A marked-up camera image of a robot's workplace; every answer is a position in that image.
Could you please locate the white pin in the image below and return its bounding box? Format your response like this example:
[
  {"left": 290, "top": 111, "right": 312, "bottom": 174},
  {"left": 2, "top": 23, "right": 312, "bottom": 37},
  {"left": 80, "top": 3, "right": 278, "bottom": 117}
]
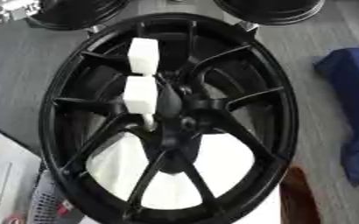
[
  {"left": 125, "top": 37, "right": 161, "bottom": 77},
  {"left": 121, "top": 75, "right": 160, "bottom": 131}
]

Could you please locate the black spoked wheel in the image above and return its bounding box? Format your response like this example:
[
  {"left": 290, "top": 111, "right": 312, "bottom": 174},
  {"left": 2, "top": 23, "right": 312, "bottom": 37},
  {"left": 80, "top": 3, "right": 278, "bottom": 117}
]
[{"left": 37, "top": 12, "right": 301, "bottom": 224}]

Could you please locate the black round wheel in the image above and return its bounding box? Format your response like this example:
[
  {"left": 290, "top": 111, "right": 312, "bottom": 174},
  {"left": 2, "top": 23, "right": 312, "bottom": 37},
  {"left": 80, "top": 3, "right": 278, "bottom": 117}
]
[
  {"left": 27, "top": 0, "right": 132, "bottom": 32},
  {"left": 211, "top": 0, "right": 327, "bottom": 26}
]

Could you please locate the dark red object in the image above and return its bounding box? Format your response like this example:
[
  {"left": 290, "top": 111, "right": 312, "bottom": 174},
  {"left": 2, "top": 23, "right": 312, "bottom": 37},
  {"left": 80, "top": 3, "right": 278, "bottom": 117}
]
[{"left": 278, "top": 165, "right": 322, "bottom": 224}]

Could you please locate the grey mesh pouch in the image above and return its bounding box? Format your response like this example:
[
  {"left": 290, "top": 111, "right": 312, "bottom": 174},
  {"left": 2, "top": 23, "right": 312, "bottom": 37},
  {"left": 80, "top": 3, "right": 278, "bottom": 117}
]
[{"left": 25, "top": 169, "right": 88, "bottom": 224}]

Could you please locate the blue cloth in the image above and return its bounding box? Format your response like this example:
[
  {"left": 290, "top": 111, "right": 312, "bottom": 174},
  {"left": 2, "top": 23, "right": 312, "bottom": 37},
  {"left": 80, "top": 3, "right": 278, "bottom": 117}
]
[{"left": 313, "top": 46, "right": 359, "bottom": 187}]

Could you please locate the white paper sheet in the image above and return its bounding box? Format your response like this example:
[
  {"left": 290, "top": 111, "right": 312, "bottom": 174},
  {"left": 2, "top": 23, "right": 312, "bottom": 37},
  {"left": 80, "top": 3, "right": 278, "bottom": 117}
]
[{"left": 0, "top": 123, "right": 44, "bottom": 224}]

